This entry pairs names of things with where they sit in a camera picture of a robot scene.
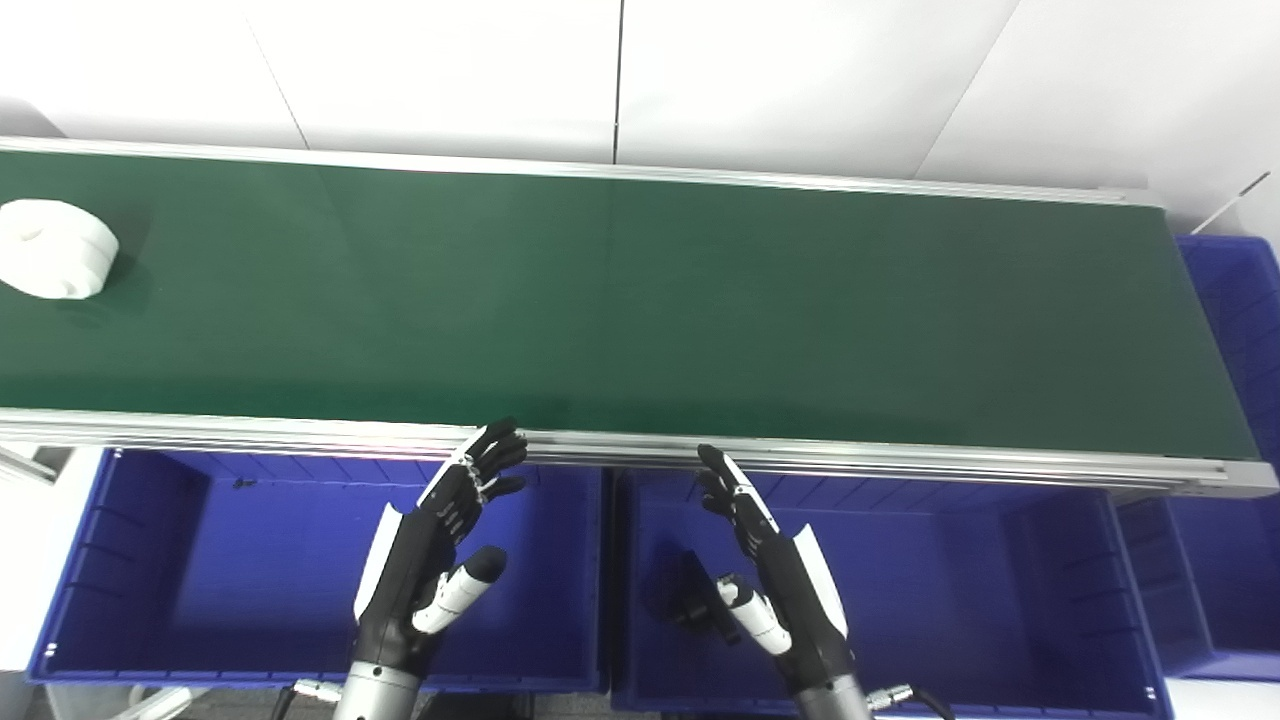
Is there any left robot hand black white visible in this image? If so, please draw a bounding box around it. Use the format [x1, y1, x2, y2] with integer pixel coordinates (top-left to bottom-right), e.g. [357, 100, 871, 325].
[353, 417, 529, 691]

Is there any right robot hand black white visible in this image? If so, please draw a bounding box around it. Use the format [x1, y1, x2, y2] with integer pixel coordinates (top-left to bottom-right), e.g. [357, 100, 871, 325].
[696, 443, 857, 696]

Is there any large white plastic part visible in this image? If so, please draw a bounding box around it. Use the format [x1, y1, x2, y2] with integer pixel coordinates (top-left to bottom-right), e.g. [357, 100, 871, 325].
[0, 198, 120, 300]

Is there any black plastic part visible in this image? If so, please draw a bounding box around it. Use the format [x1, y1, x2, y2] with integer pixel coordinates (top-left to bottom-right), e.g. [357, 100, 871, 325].
[650, 550, 746, 646]

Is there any blue plastic bin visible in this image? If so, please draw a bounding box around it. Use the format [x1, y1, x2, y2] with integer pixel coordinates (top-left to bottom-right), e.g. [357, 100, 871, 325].
[1115, 235, 1280, 681]
[27, 448, 611, 694]
[610, 465, 1173, 719]

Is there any aluminium conveyor leg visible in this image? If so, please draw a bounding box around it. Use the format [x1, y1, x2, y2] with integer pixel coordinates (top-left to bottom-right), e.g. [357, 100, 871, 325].
[0, 440, 59, 486]

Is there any thin white rod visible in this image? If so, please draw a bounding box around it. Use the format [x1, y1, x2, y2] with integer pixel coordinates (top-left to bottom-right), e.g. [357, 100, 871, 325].
[1190, 172, 1272, 235]

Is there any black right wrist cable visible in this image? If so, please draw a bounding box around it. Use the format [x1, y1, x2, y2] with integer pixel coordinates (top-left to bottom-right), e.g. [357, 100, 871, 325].
[865, 683, 956, 720]

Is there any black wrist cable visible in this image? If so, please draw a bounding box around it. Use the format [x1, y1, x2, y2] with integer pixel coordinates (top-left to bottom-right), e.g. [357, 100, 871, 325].
[865, 683, 956, 720]
[270, 678, 346, 720]

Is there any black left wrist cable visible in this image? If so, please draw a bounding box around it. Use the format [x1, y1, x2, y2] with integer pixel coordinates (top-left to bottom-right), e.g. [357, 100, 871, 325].
[270, 678, 346, 720]

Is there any green conveyor belt aluminium frame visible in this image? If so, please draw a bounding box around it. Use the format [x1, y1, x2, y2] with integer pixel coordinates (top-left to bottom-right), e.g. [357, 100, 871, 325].
[0, 135, 1280, 499]

